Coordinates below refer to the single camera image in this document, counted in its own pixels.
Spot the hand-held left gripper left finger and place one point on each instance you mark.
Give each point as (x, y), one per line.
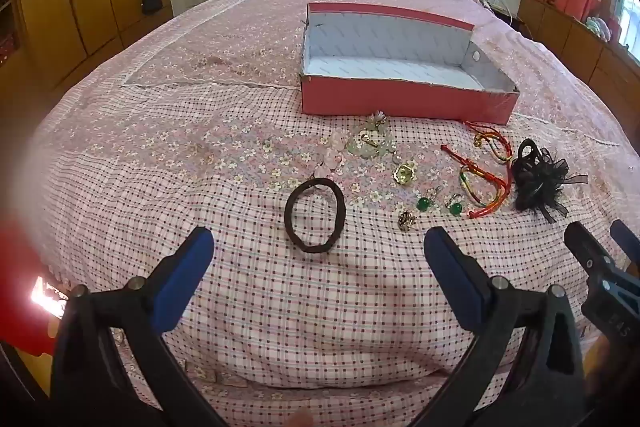
(185, 277)

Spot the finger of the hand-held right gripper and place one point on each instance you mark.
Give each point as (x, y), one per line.
(582, 242)
(625, 234)

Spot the small metal brooch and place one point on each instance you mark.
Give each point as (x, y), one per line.
(406, 219)

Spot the red cardboard box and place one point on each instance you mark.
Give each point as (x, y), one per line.
(400, 99)

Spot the pastel stuffed toy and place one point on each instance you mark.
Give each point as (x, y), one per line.
(599, 28)

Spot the white flower hair clip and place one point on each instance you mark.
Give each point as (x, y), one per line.
(376, 119)

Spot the pink floral bedsheet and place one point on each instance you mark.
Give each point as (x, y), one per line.
(240, 27)

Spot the window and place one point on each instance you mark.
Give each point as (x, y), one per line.
(627, 12)

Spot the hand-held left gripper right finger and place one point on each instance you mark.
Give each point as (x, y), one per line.
(455, 277)

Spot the pink checked quilt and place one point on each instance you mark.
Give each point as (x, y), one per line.
(150, 187)

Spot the black hanging bag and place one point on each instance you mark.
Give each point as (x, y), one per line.
(151, 1)

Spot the green stone earring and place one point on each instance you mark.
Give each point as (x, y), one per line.
(424, 205)
(455, 208)

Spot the low wooden cabinet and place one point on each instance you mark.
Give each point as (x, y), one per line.
(575, 42)

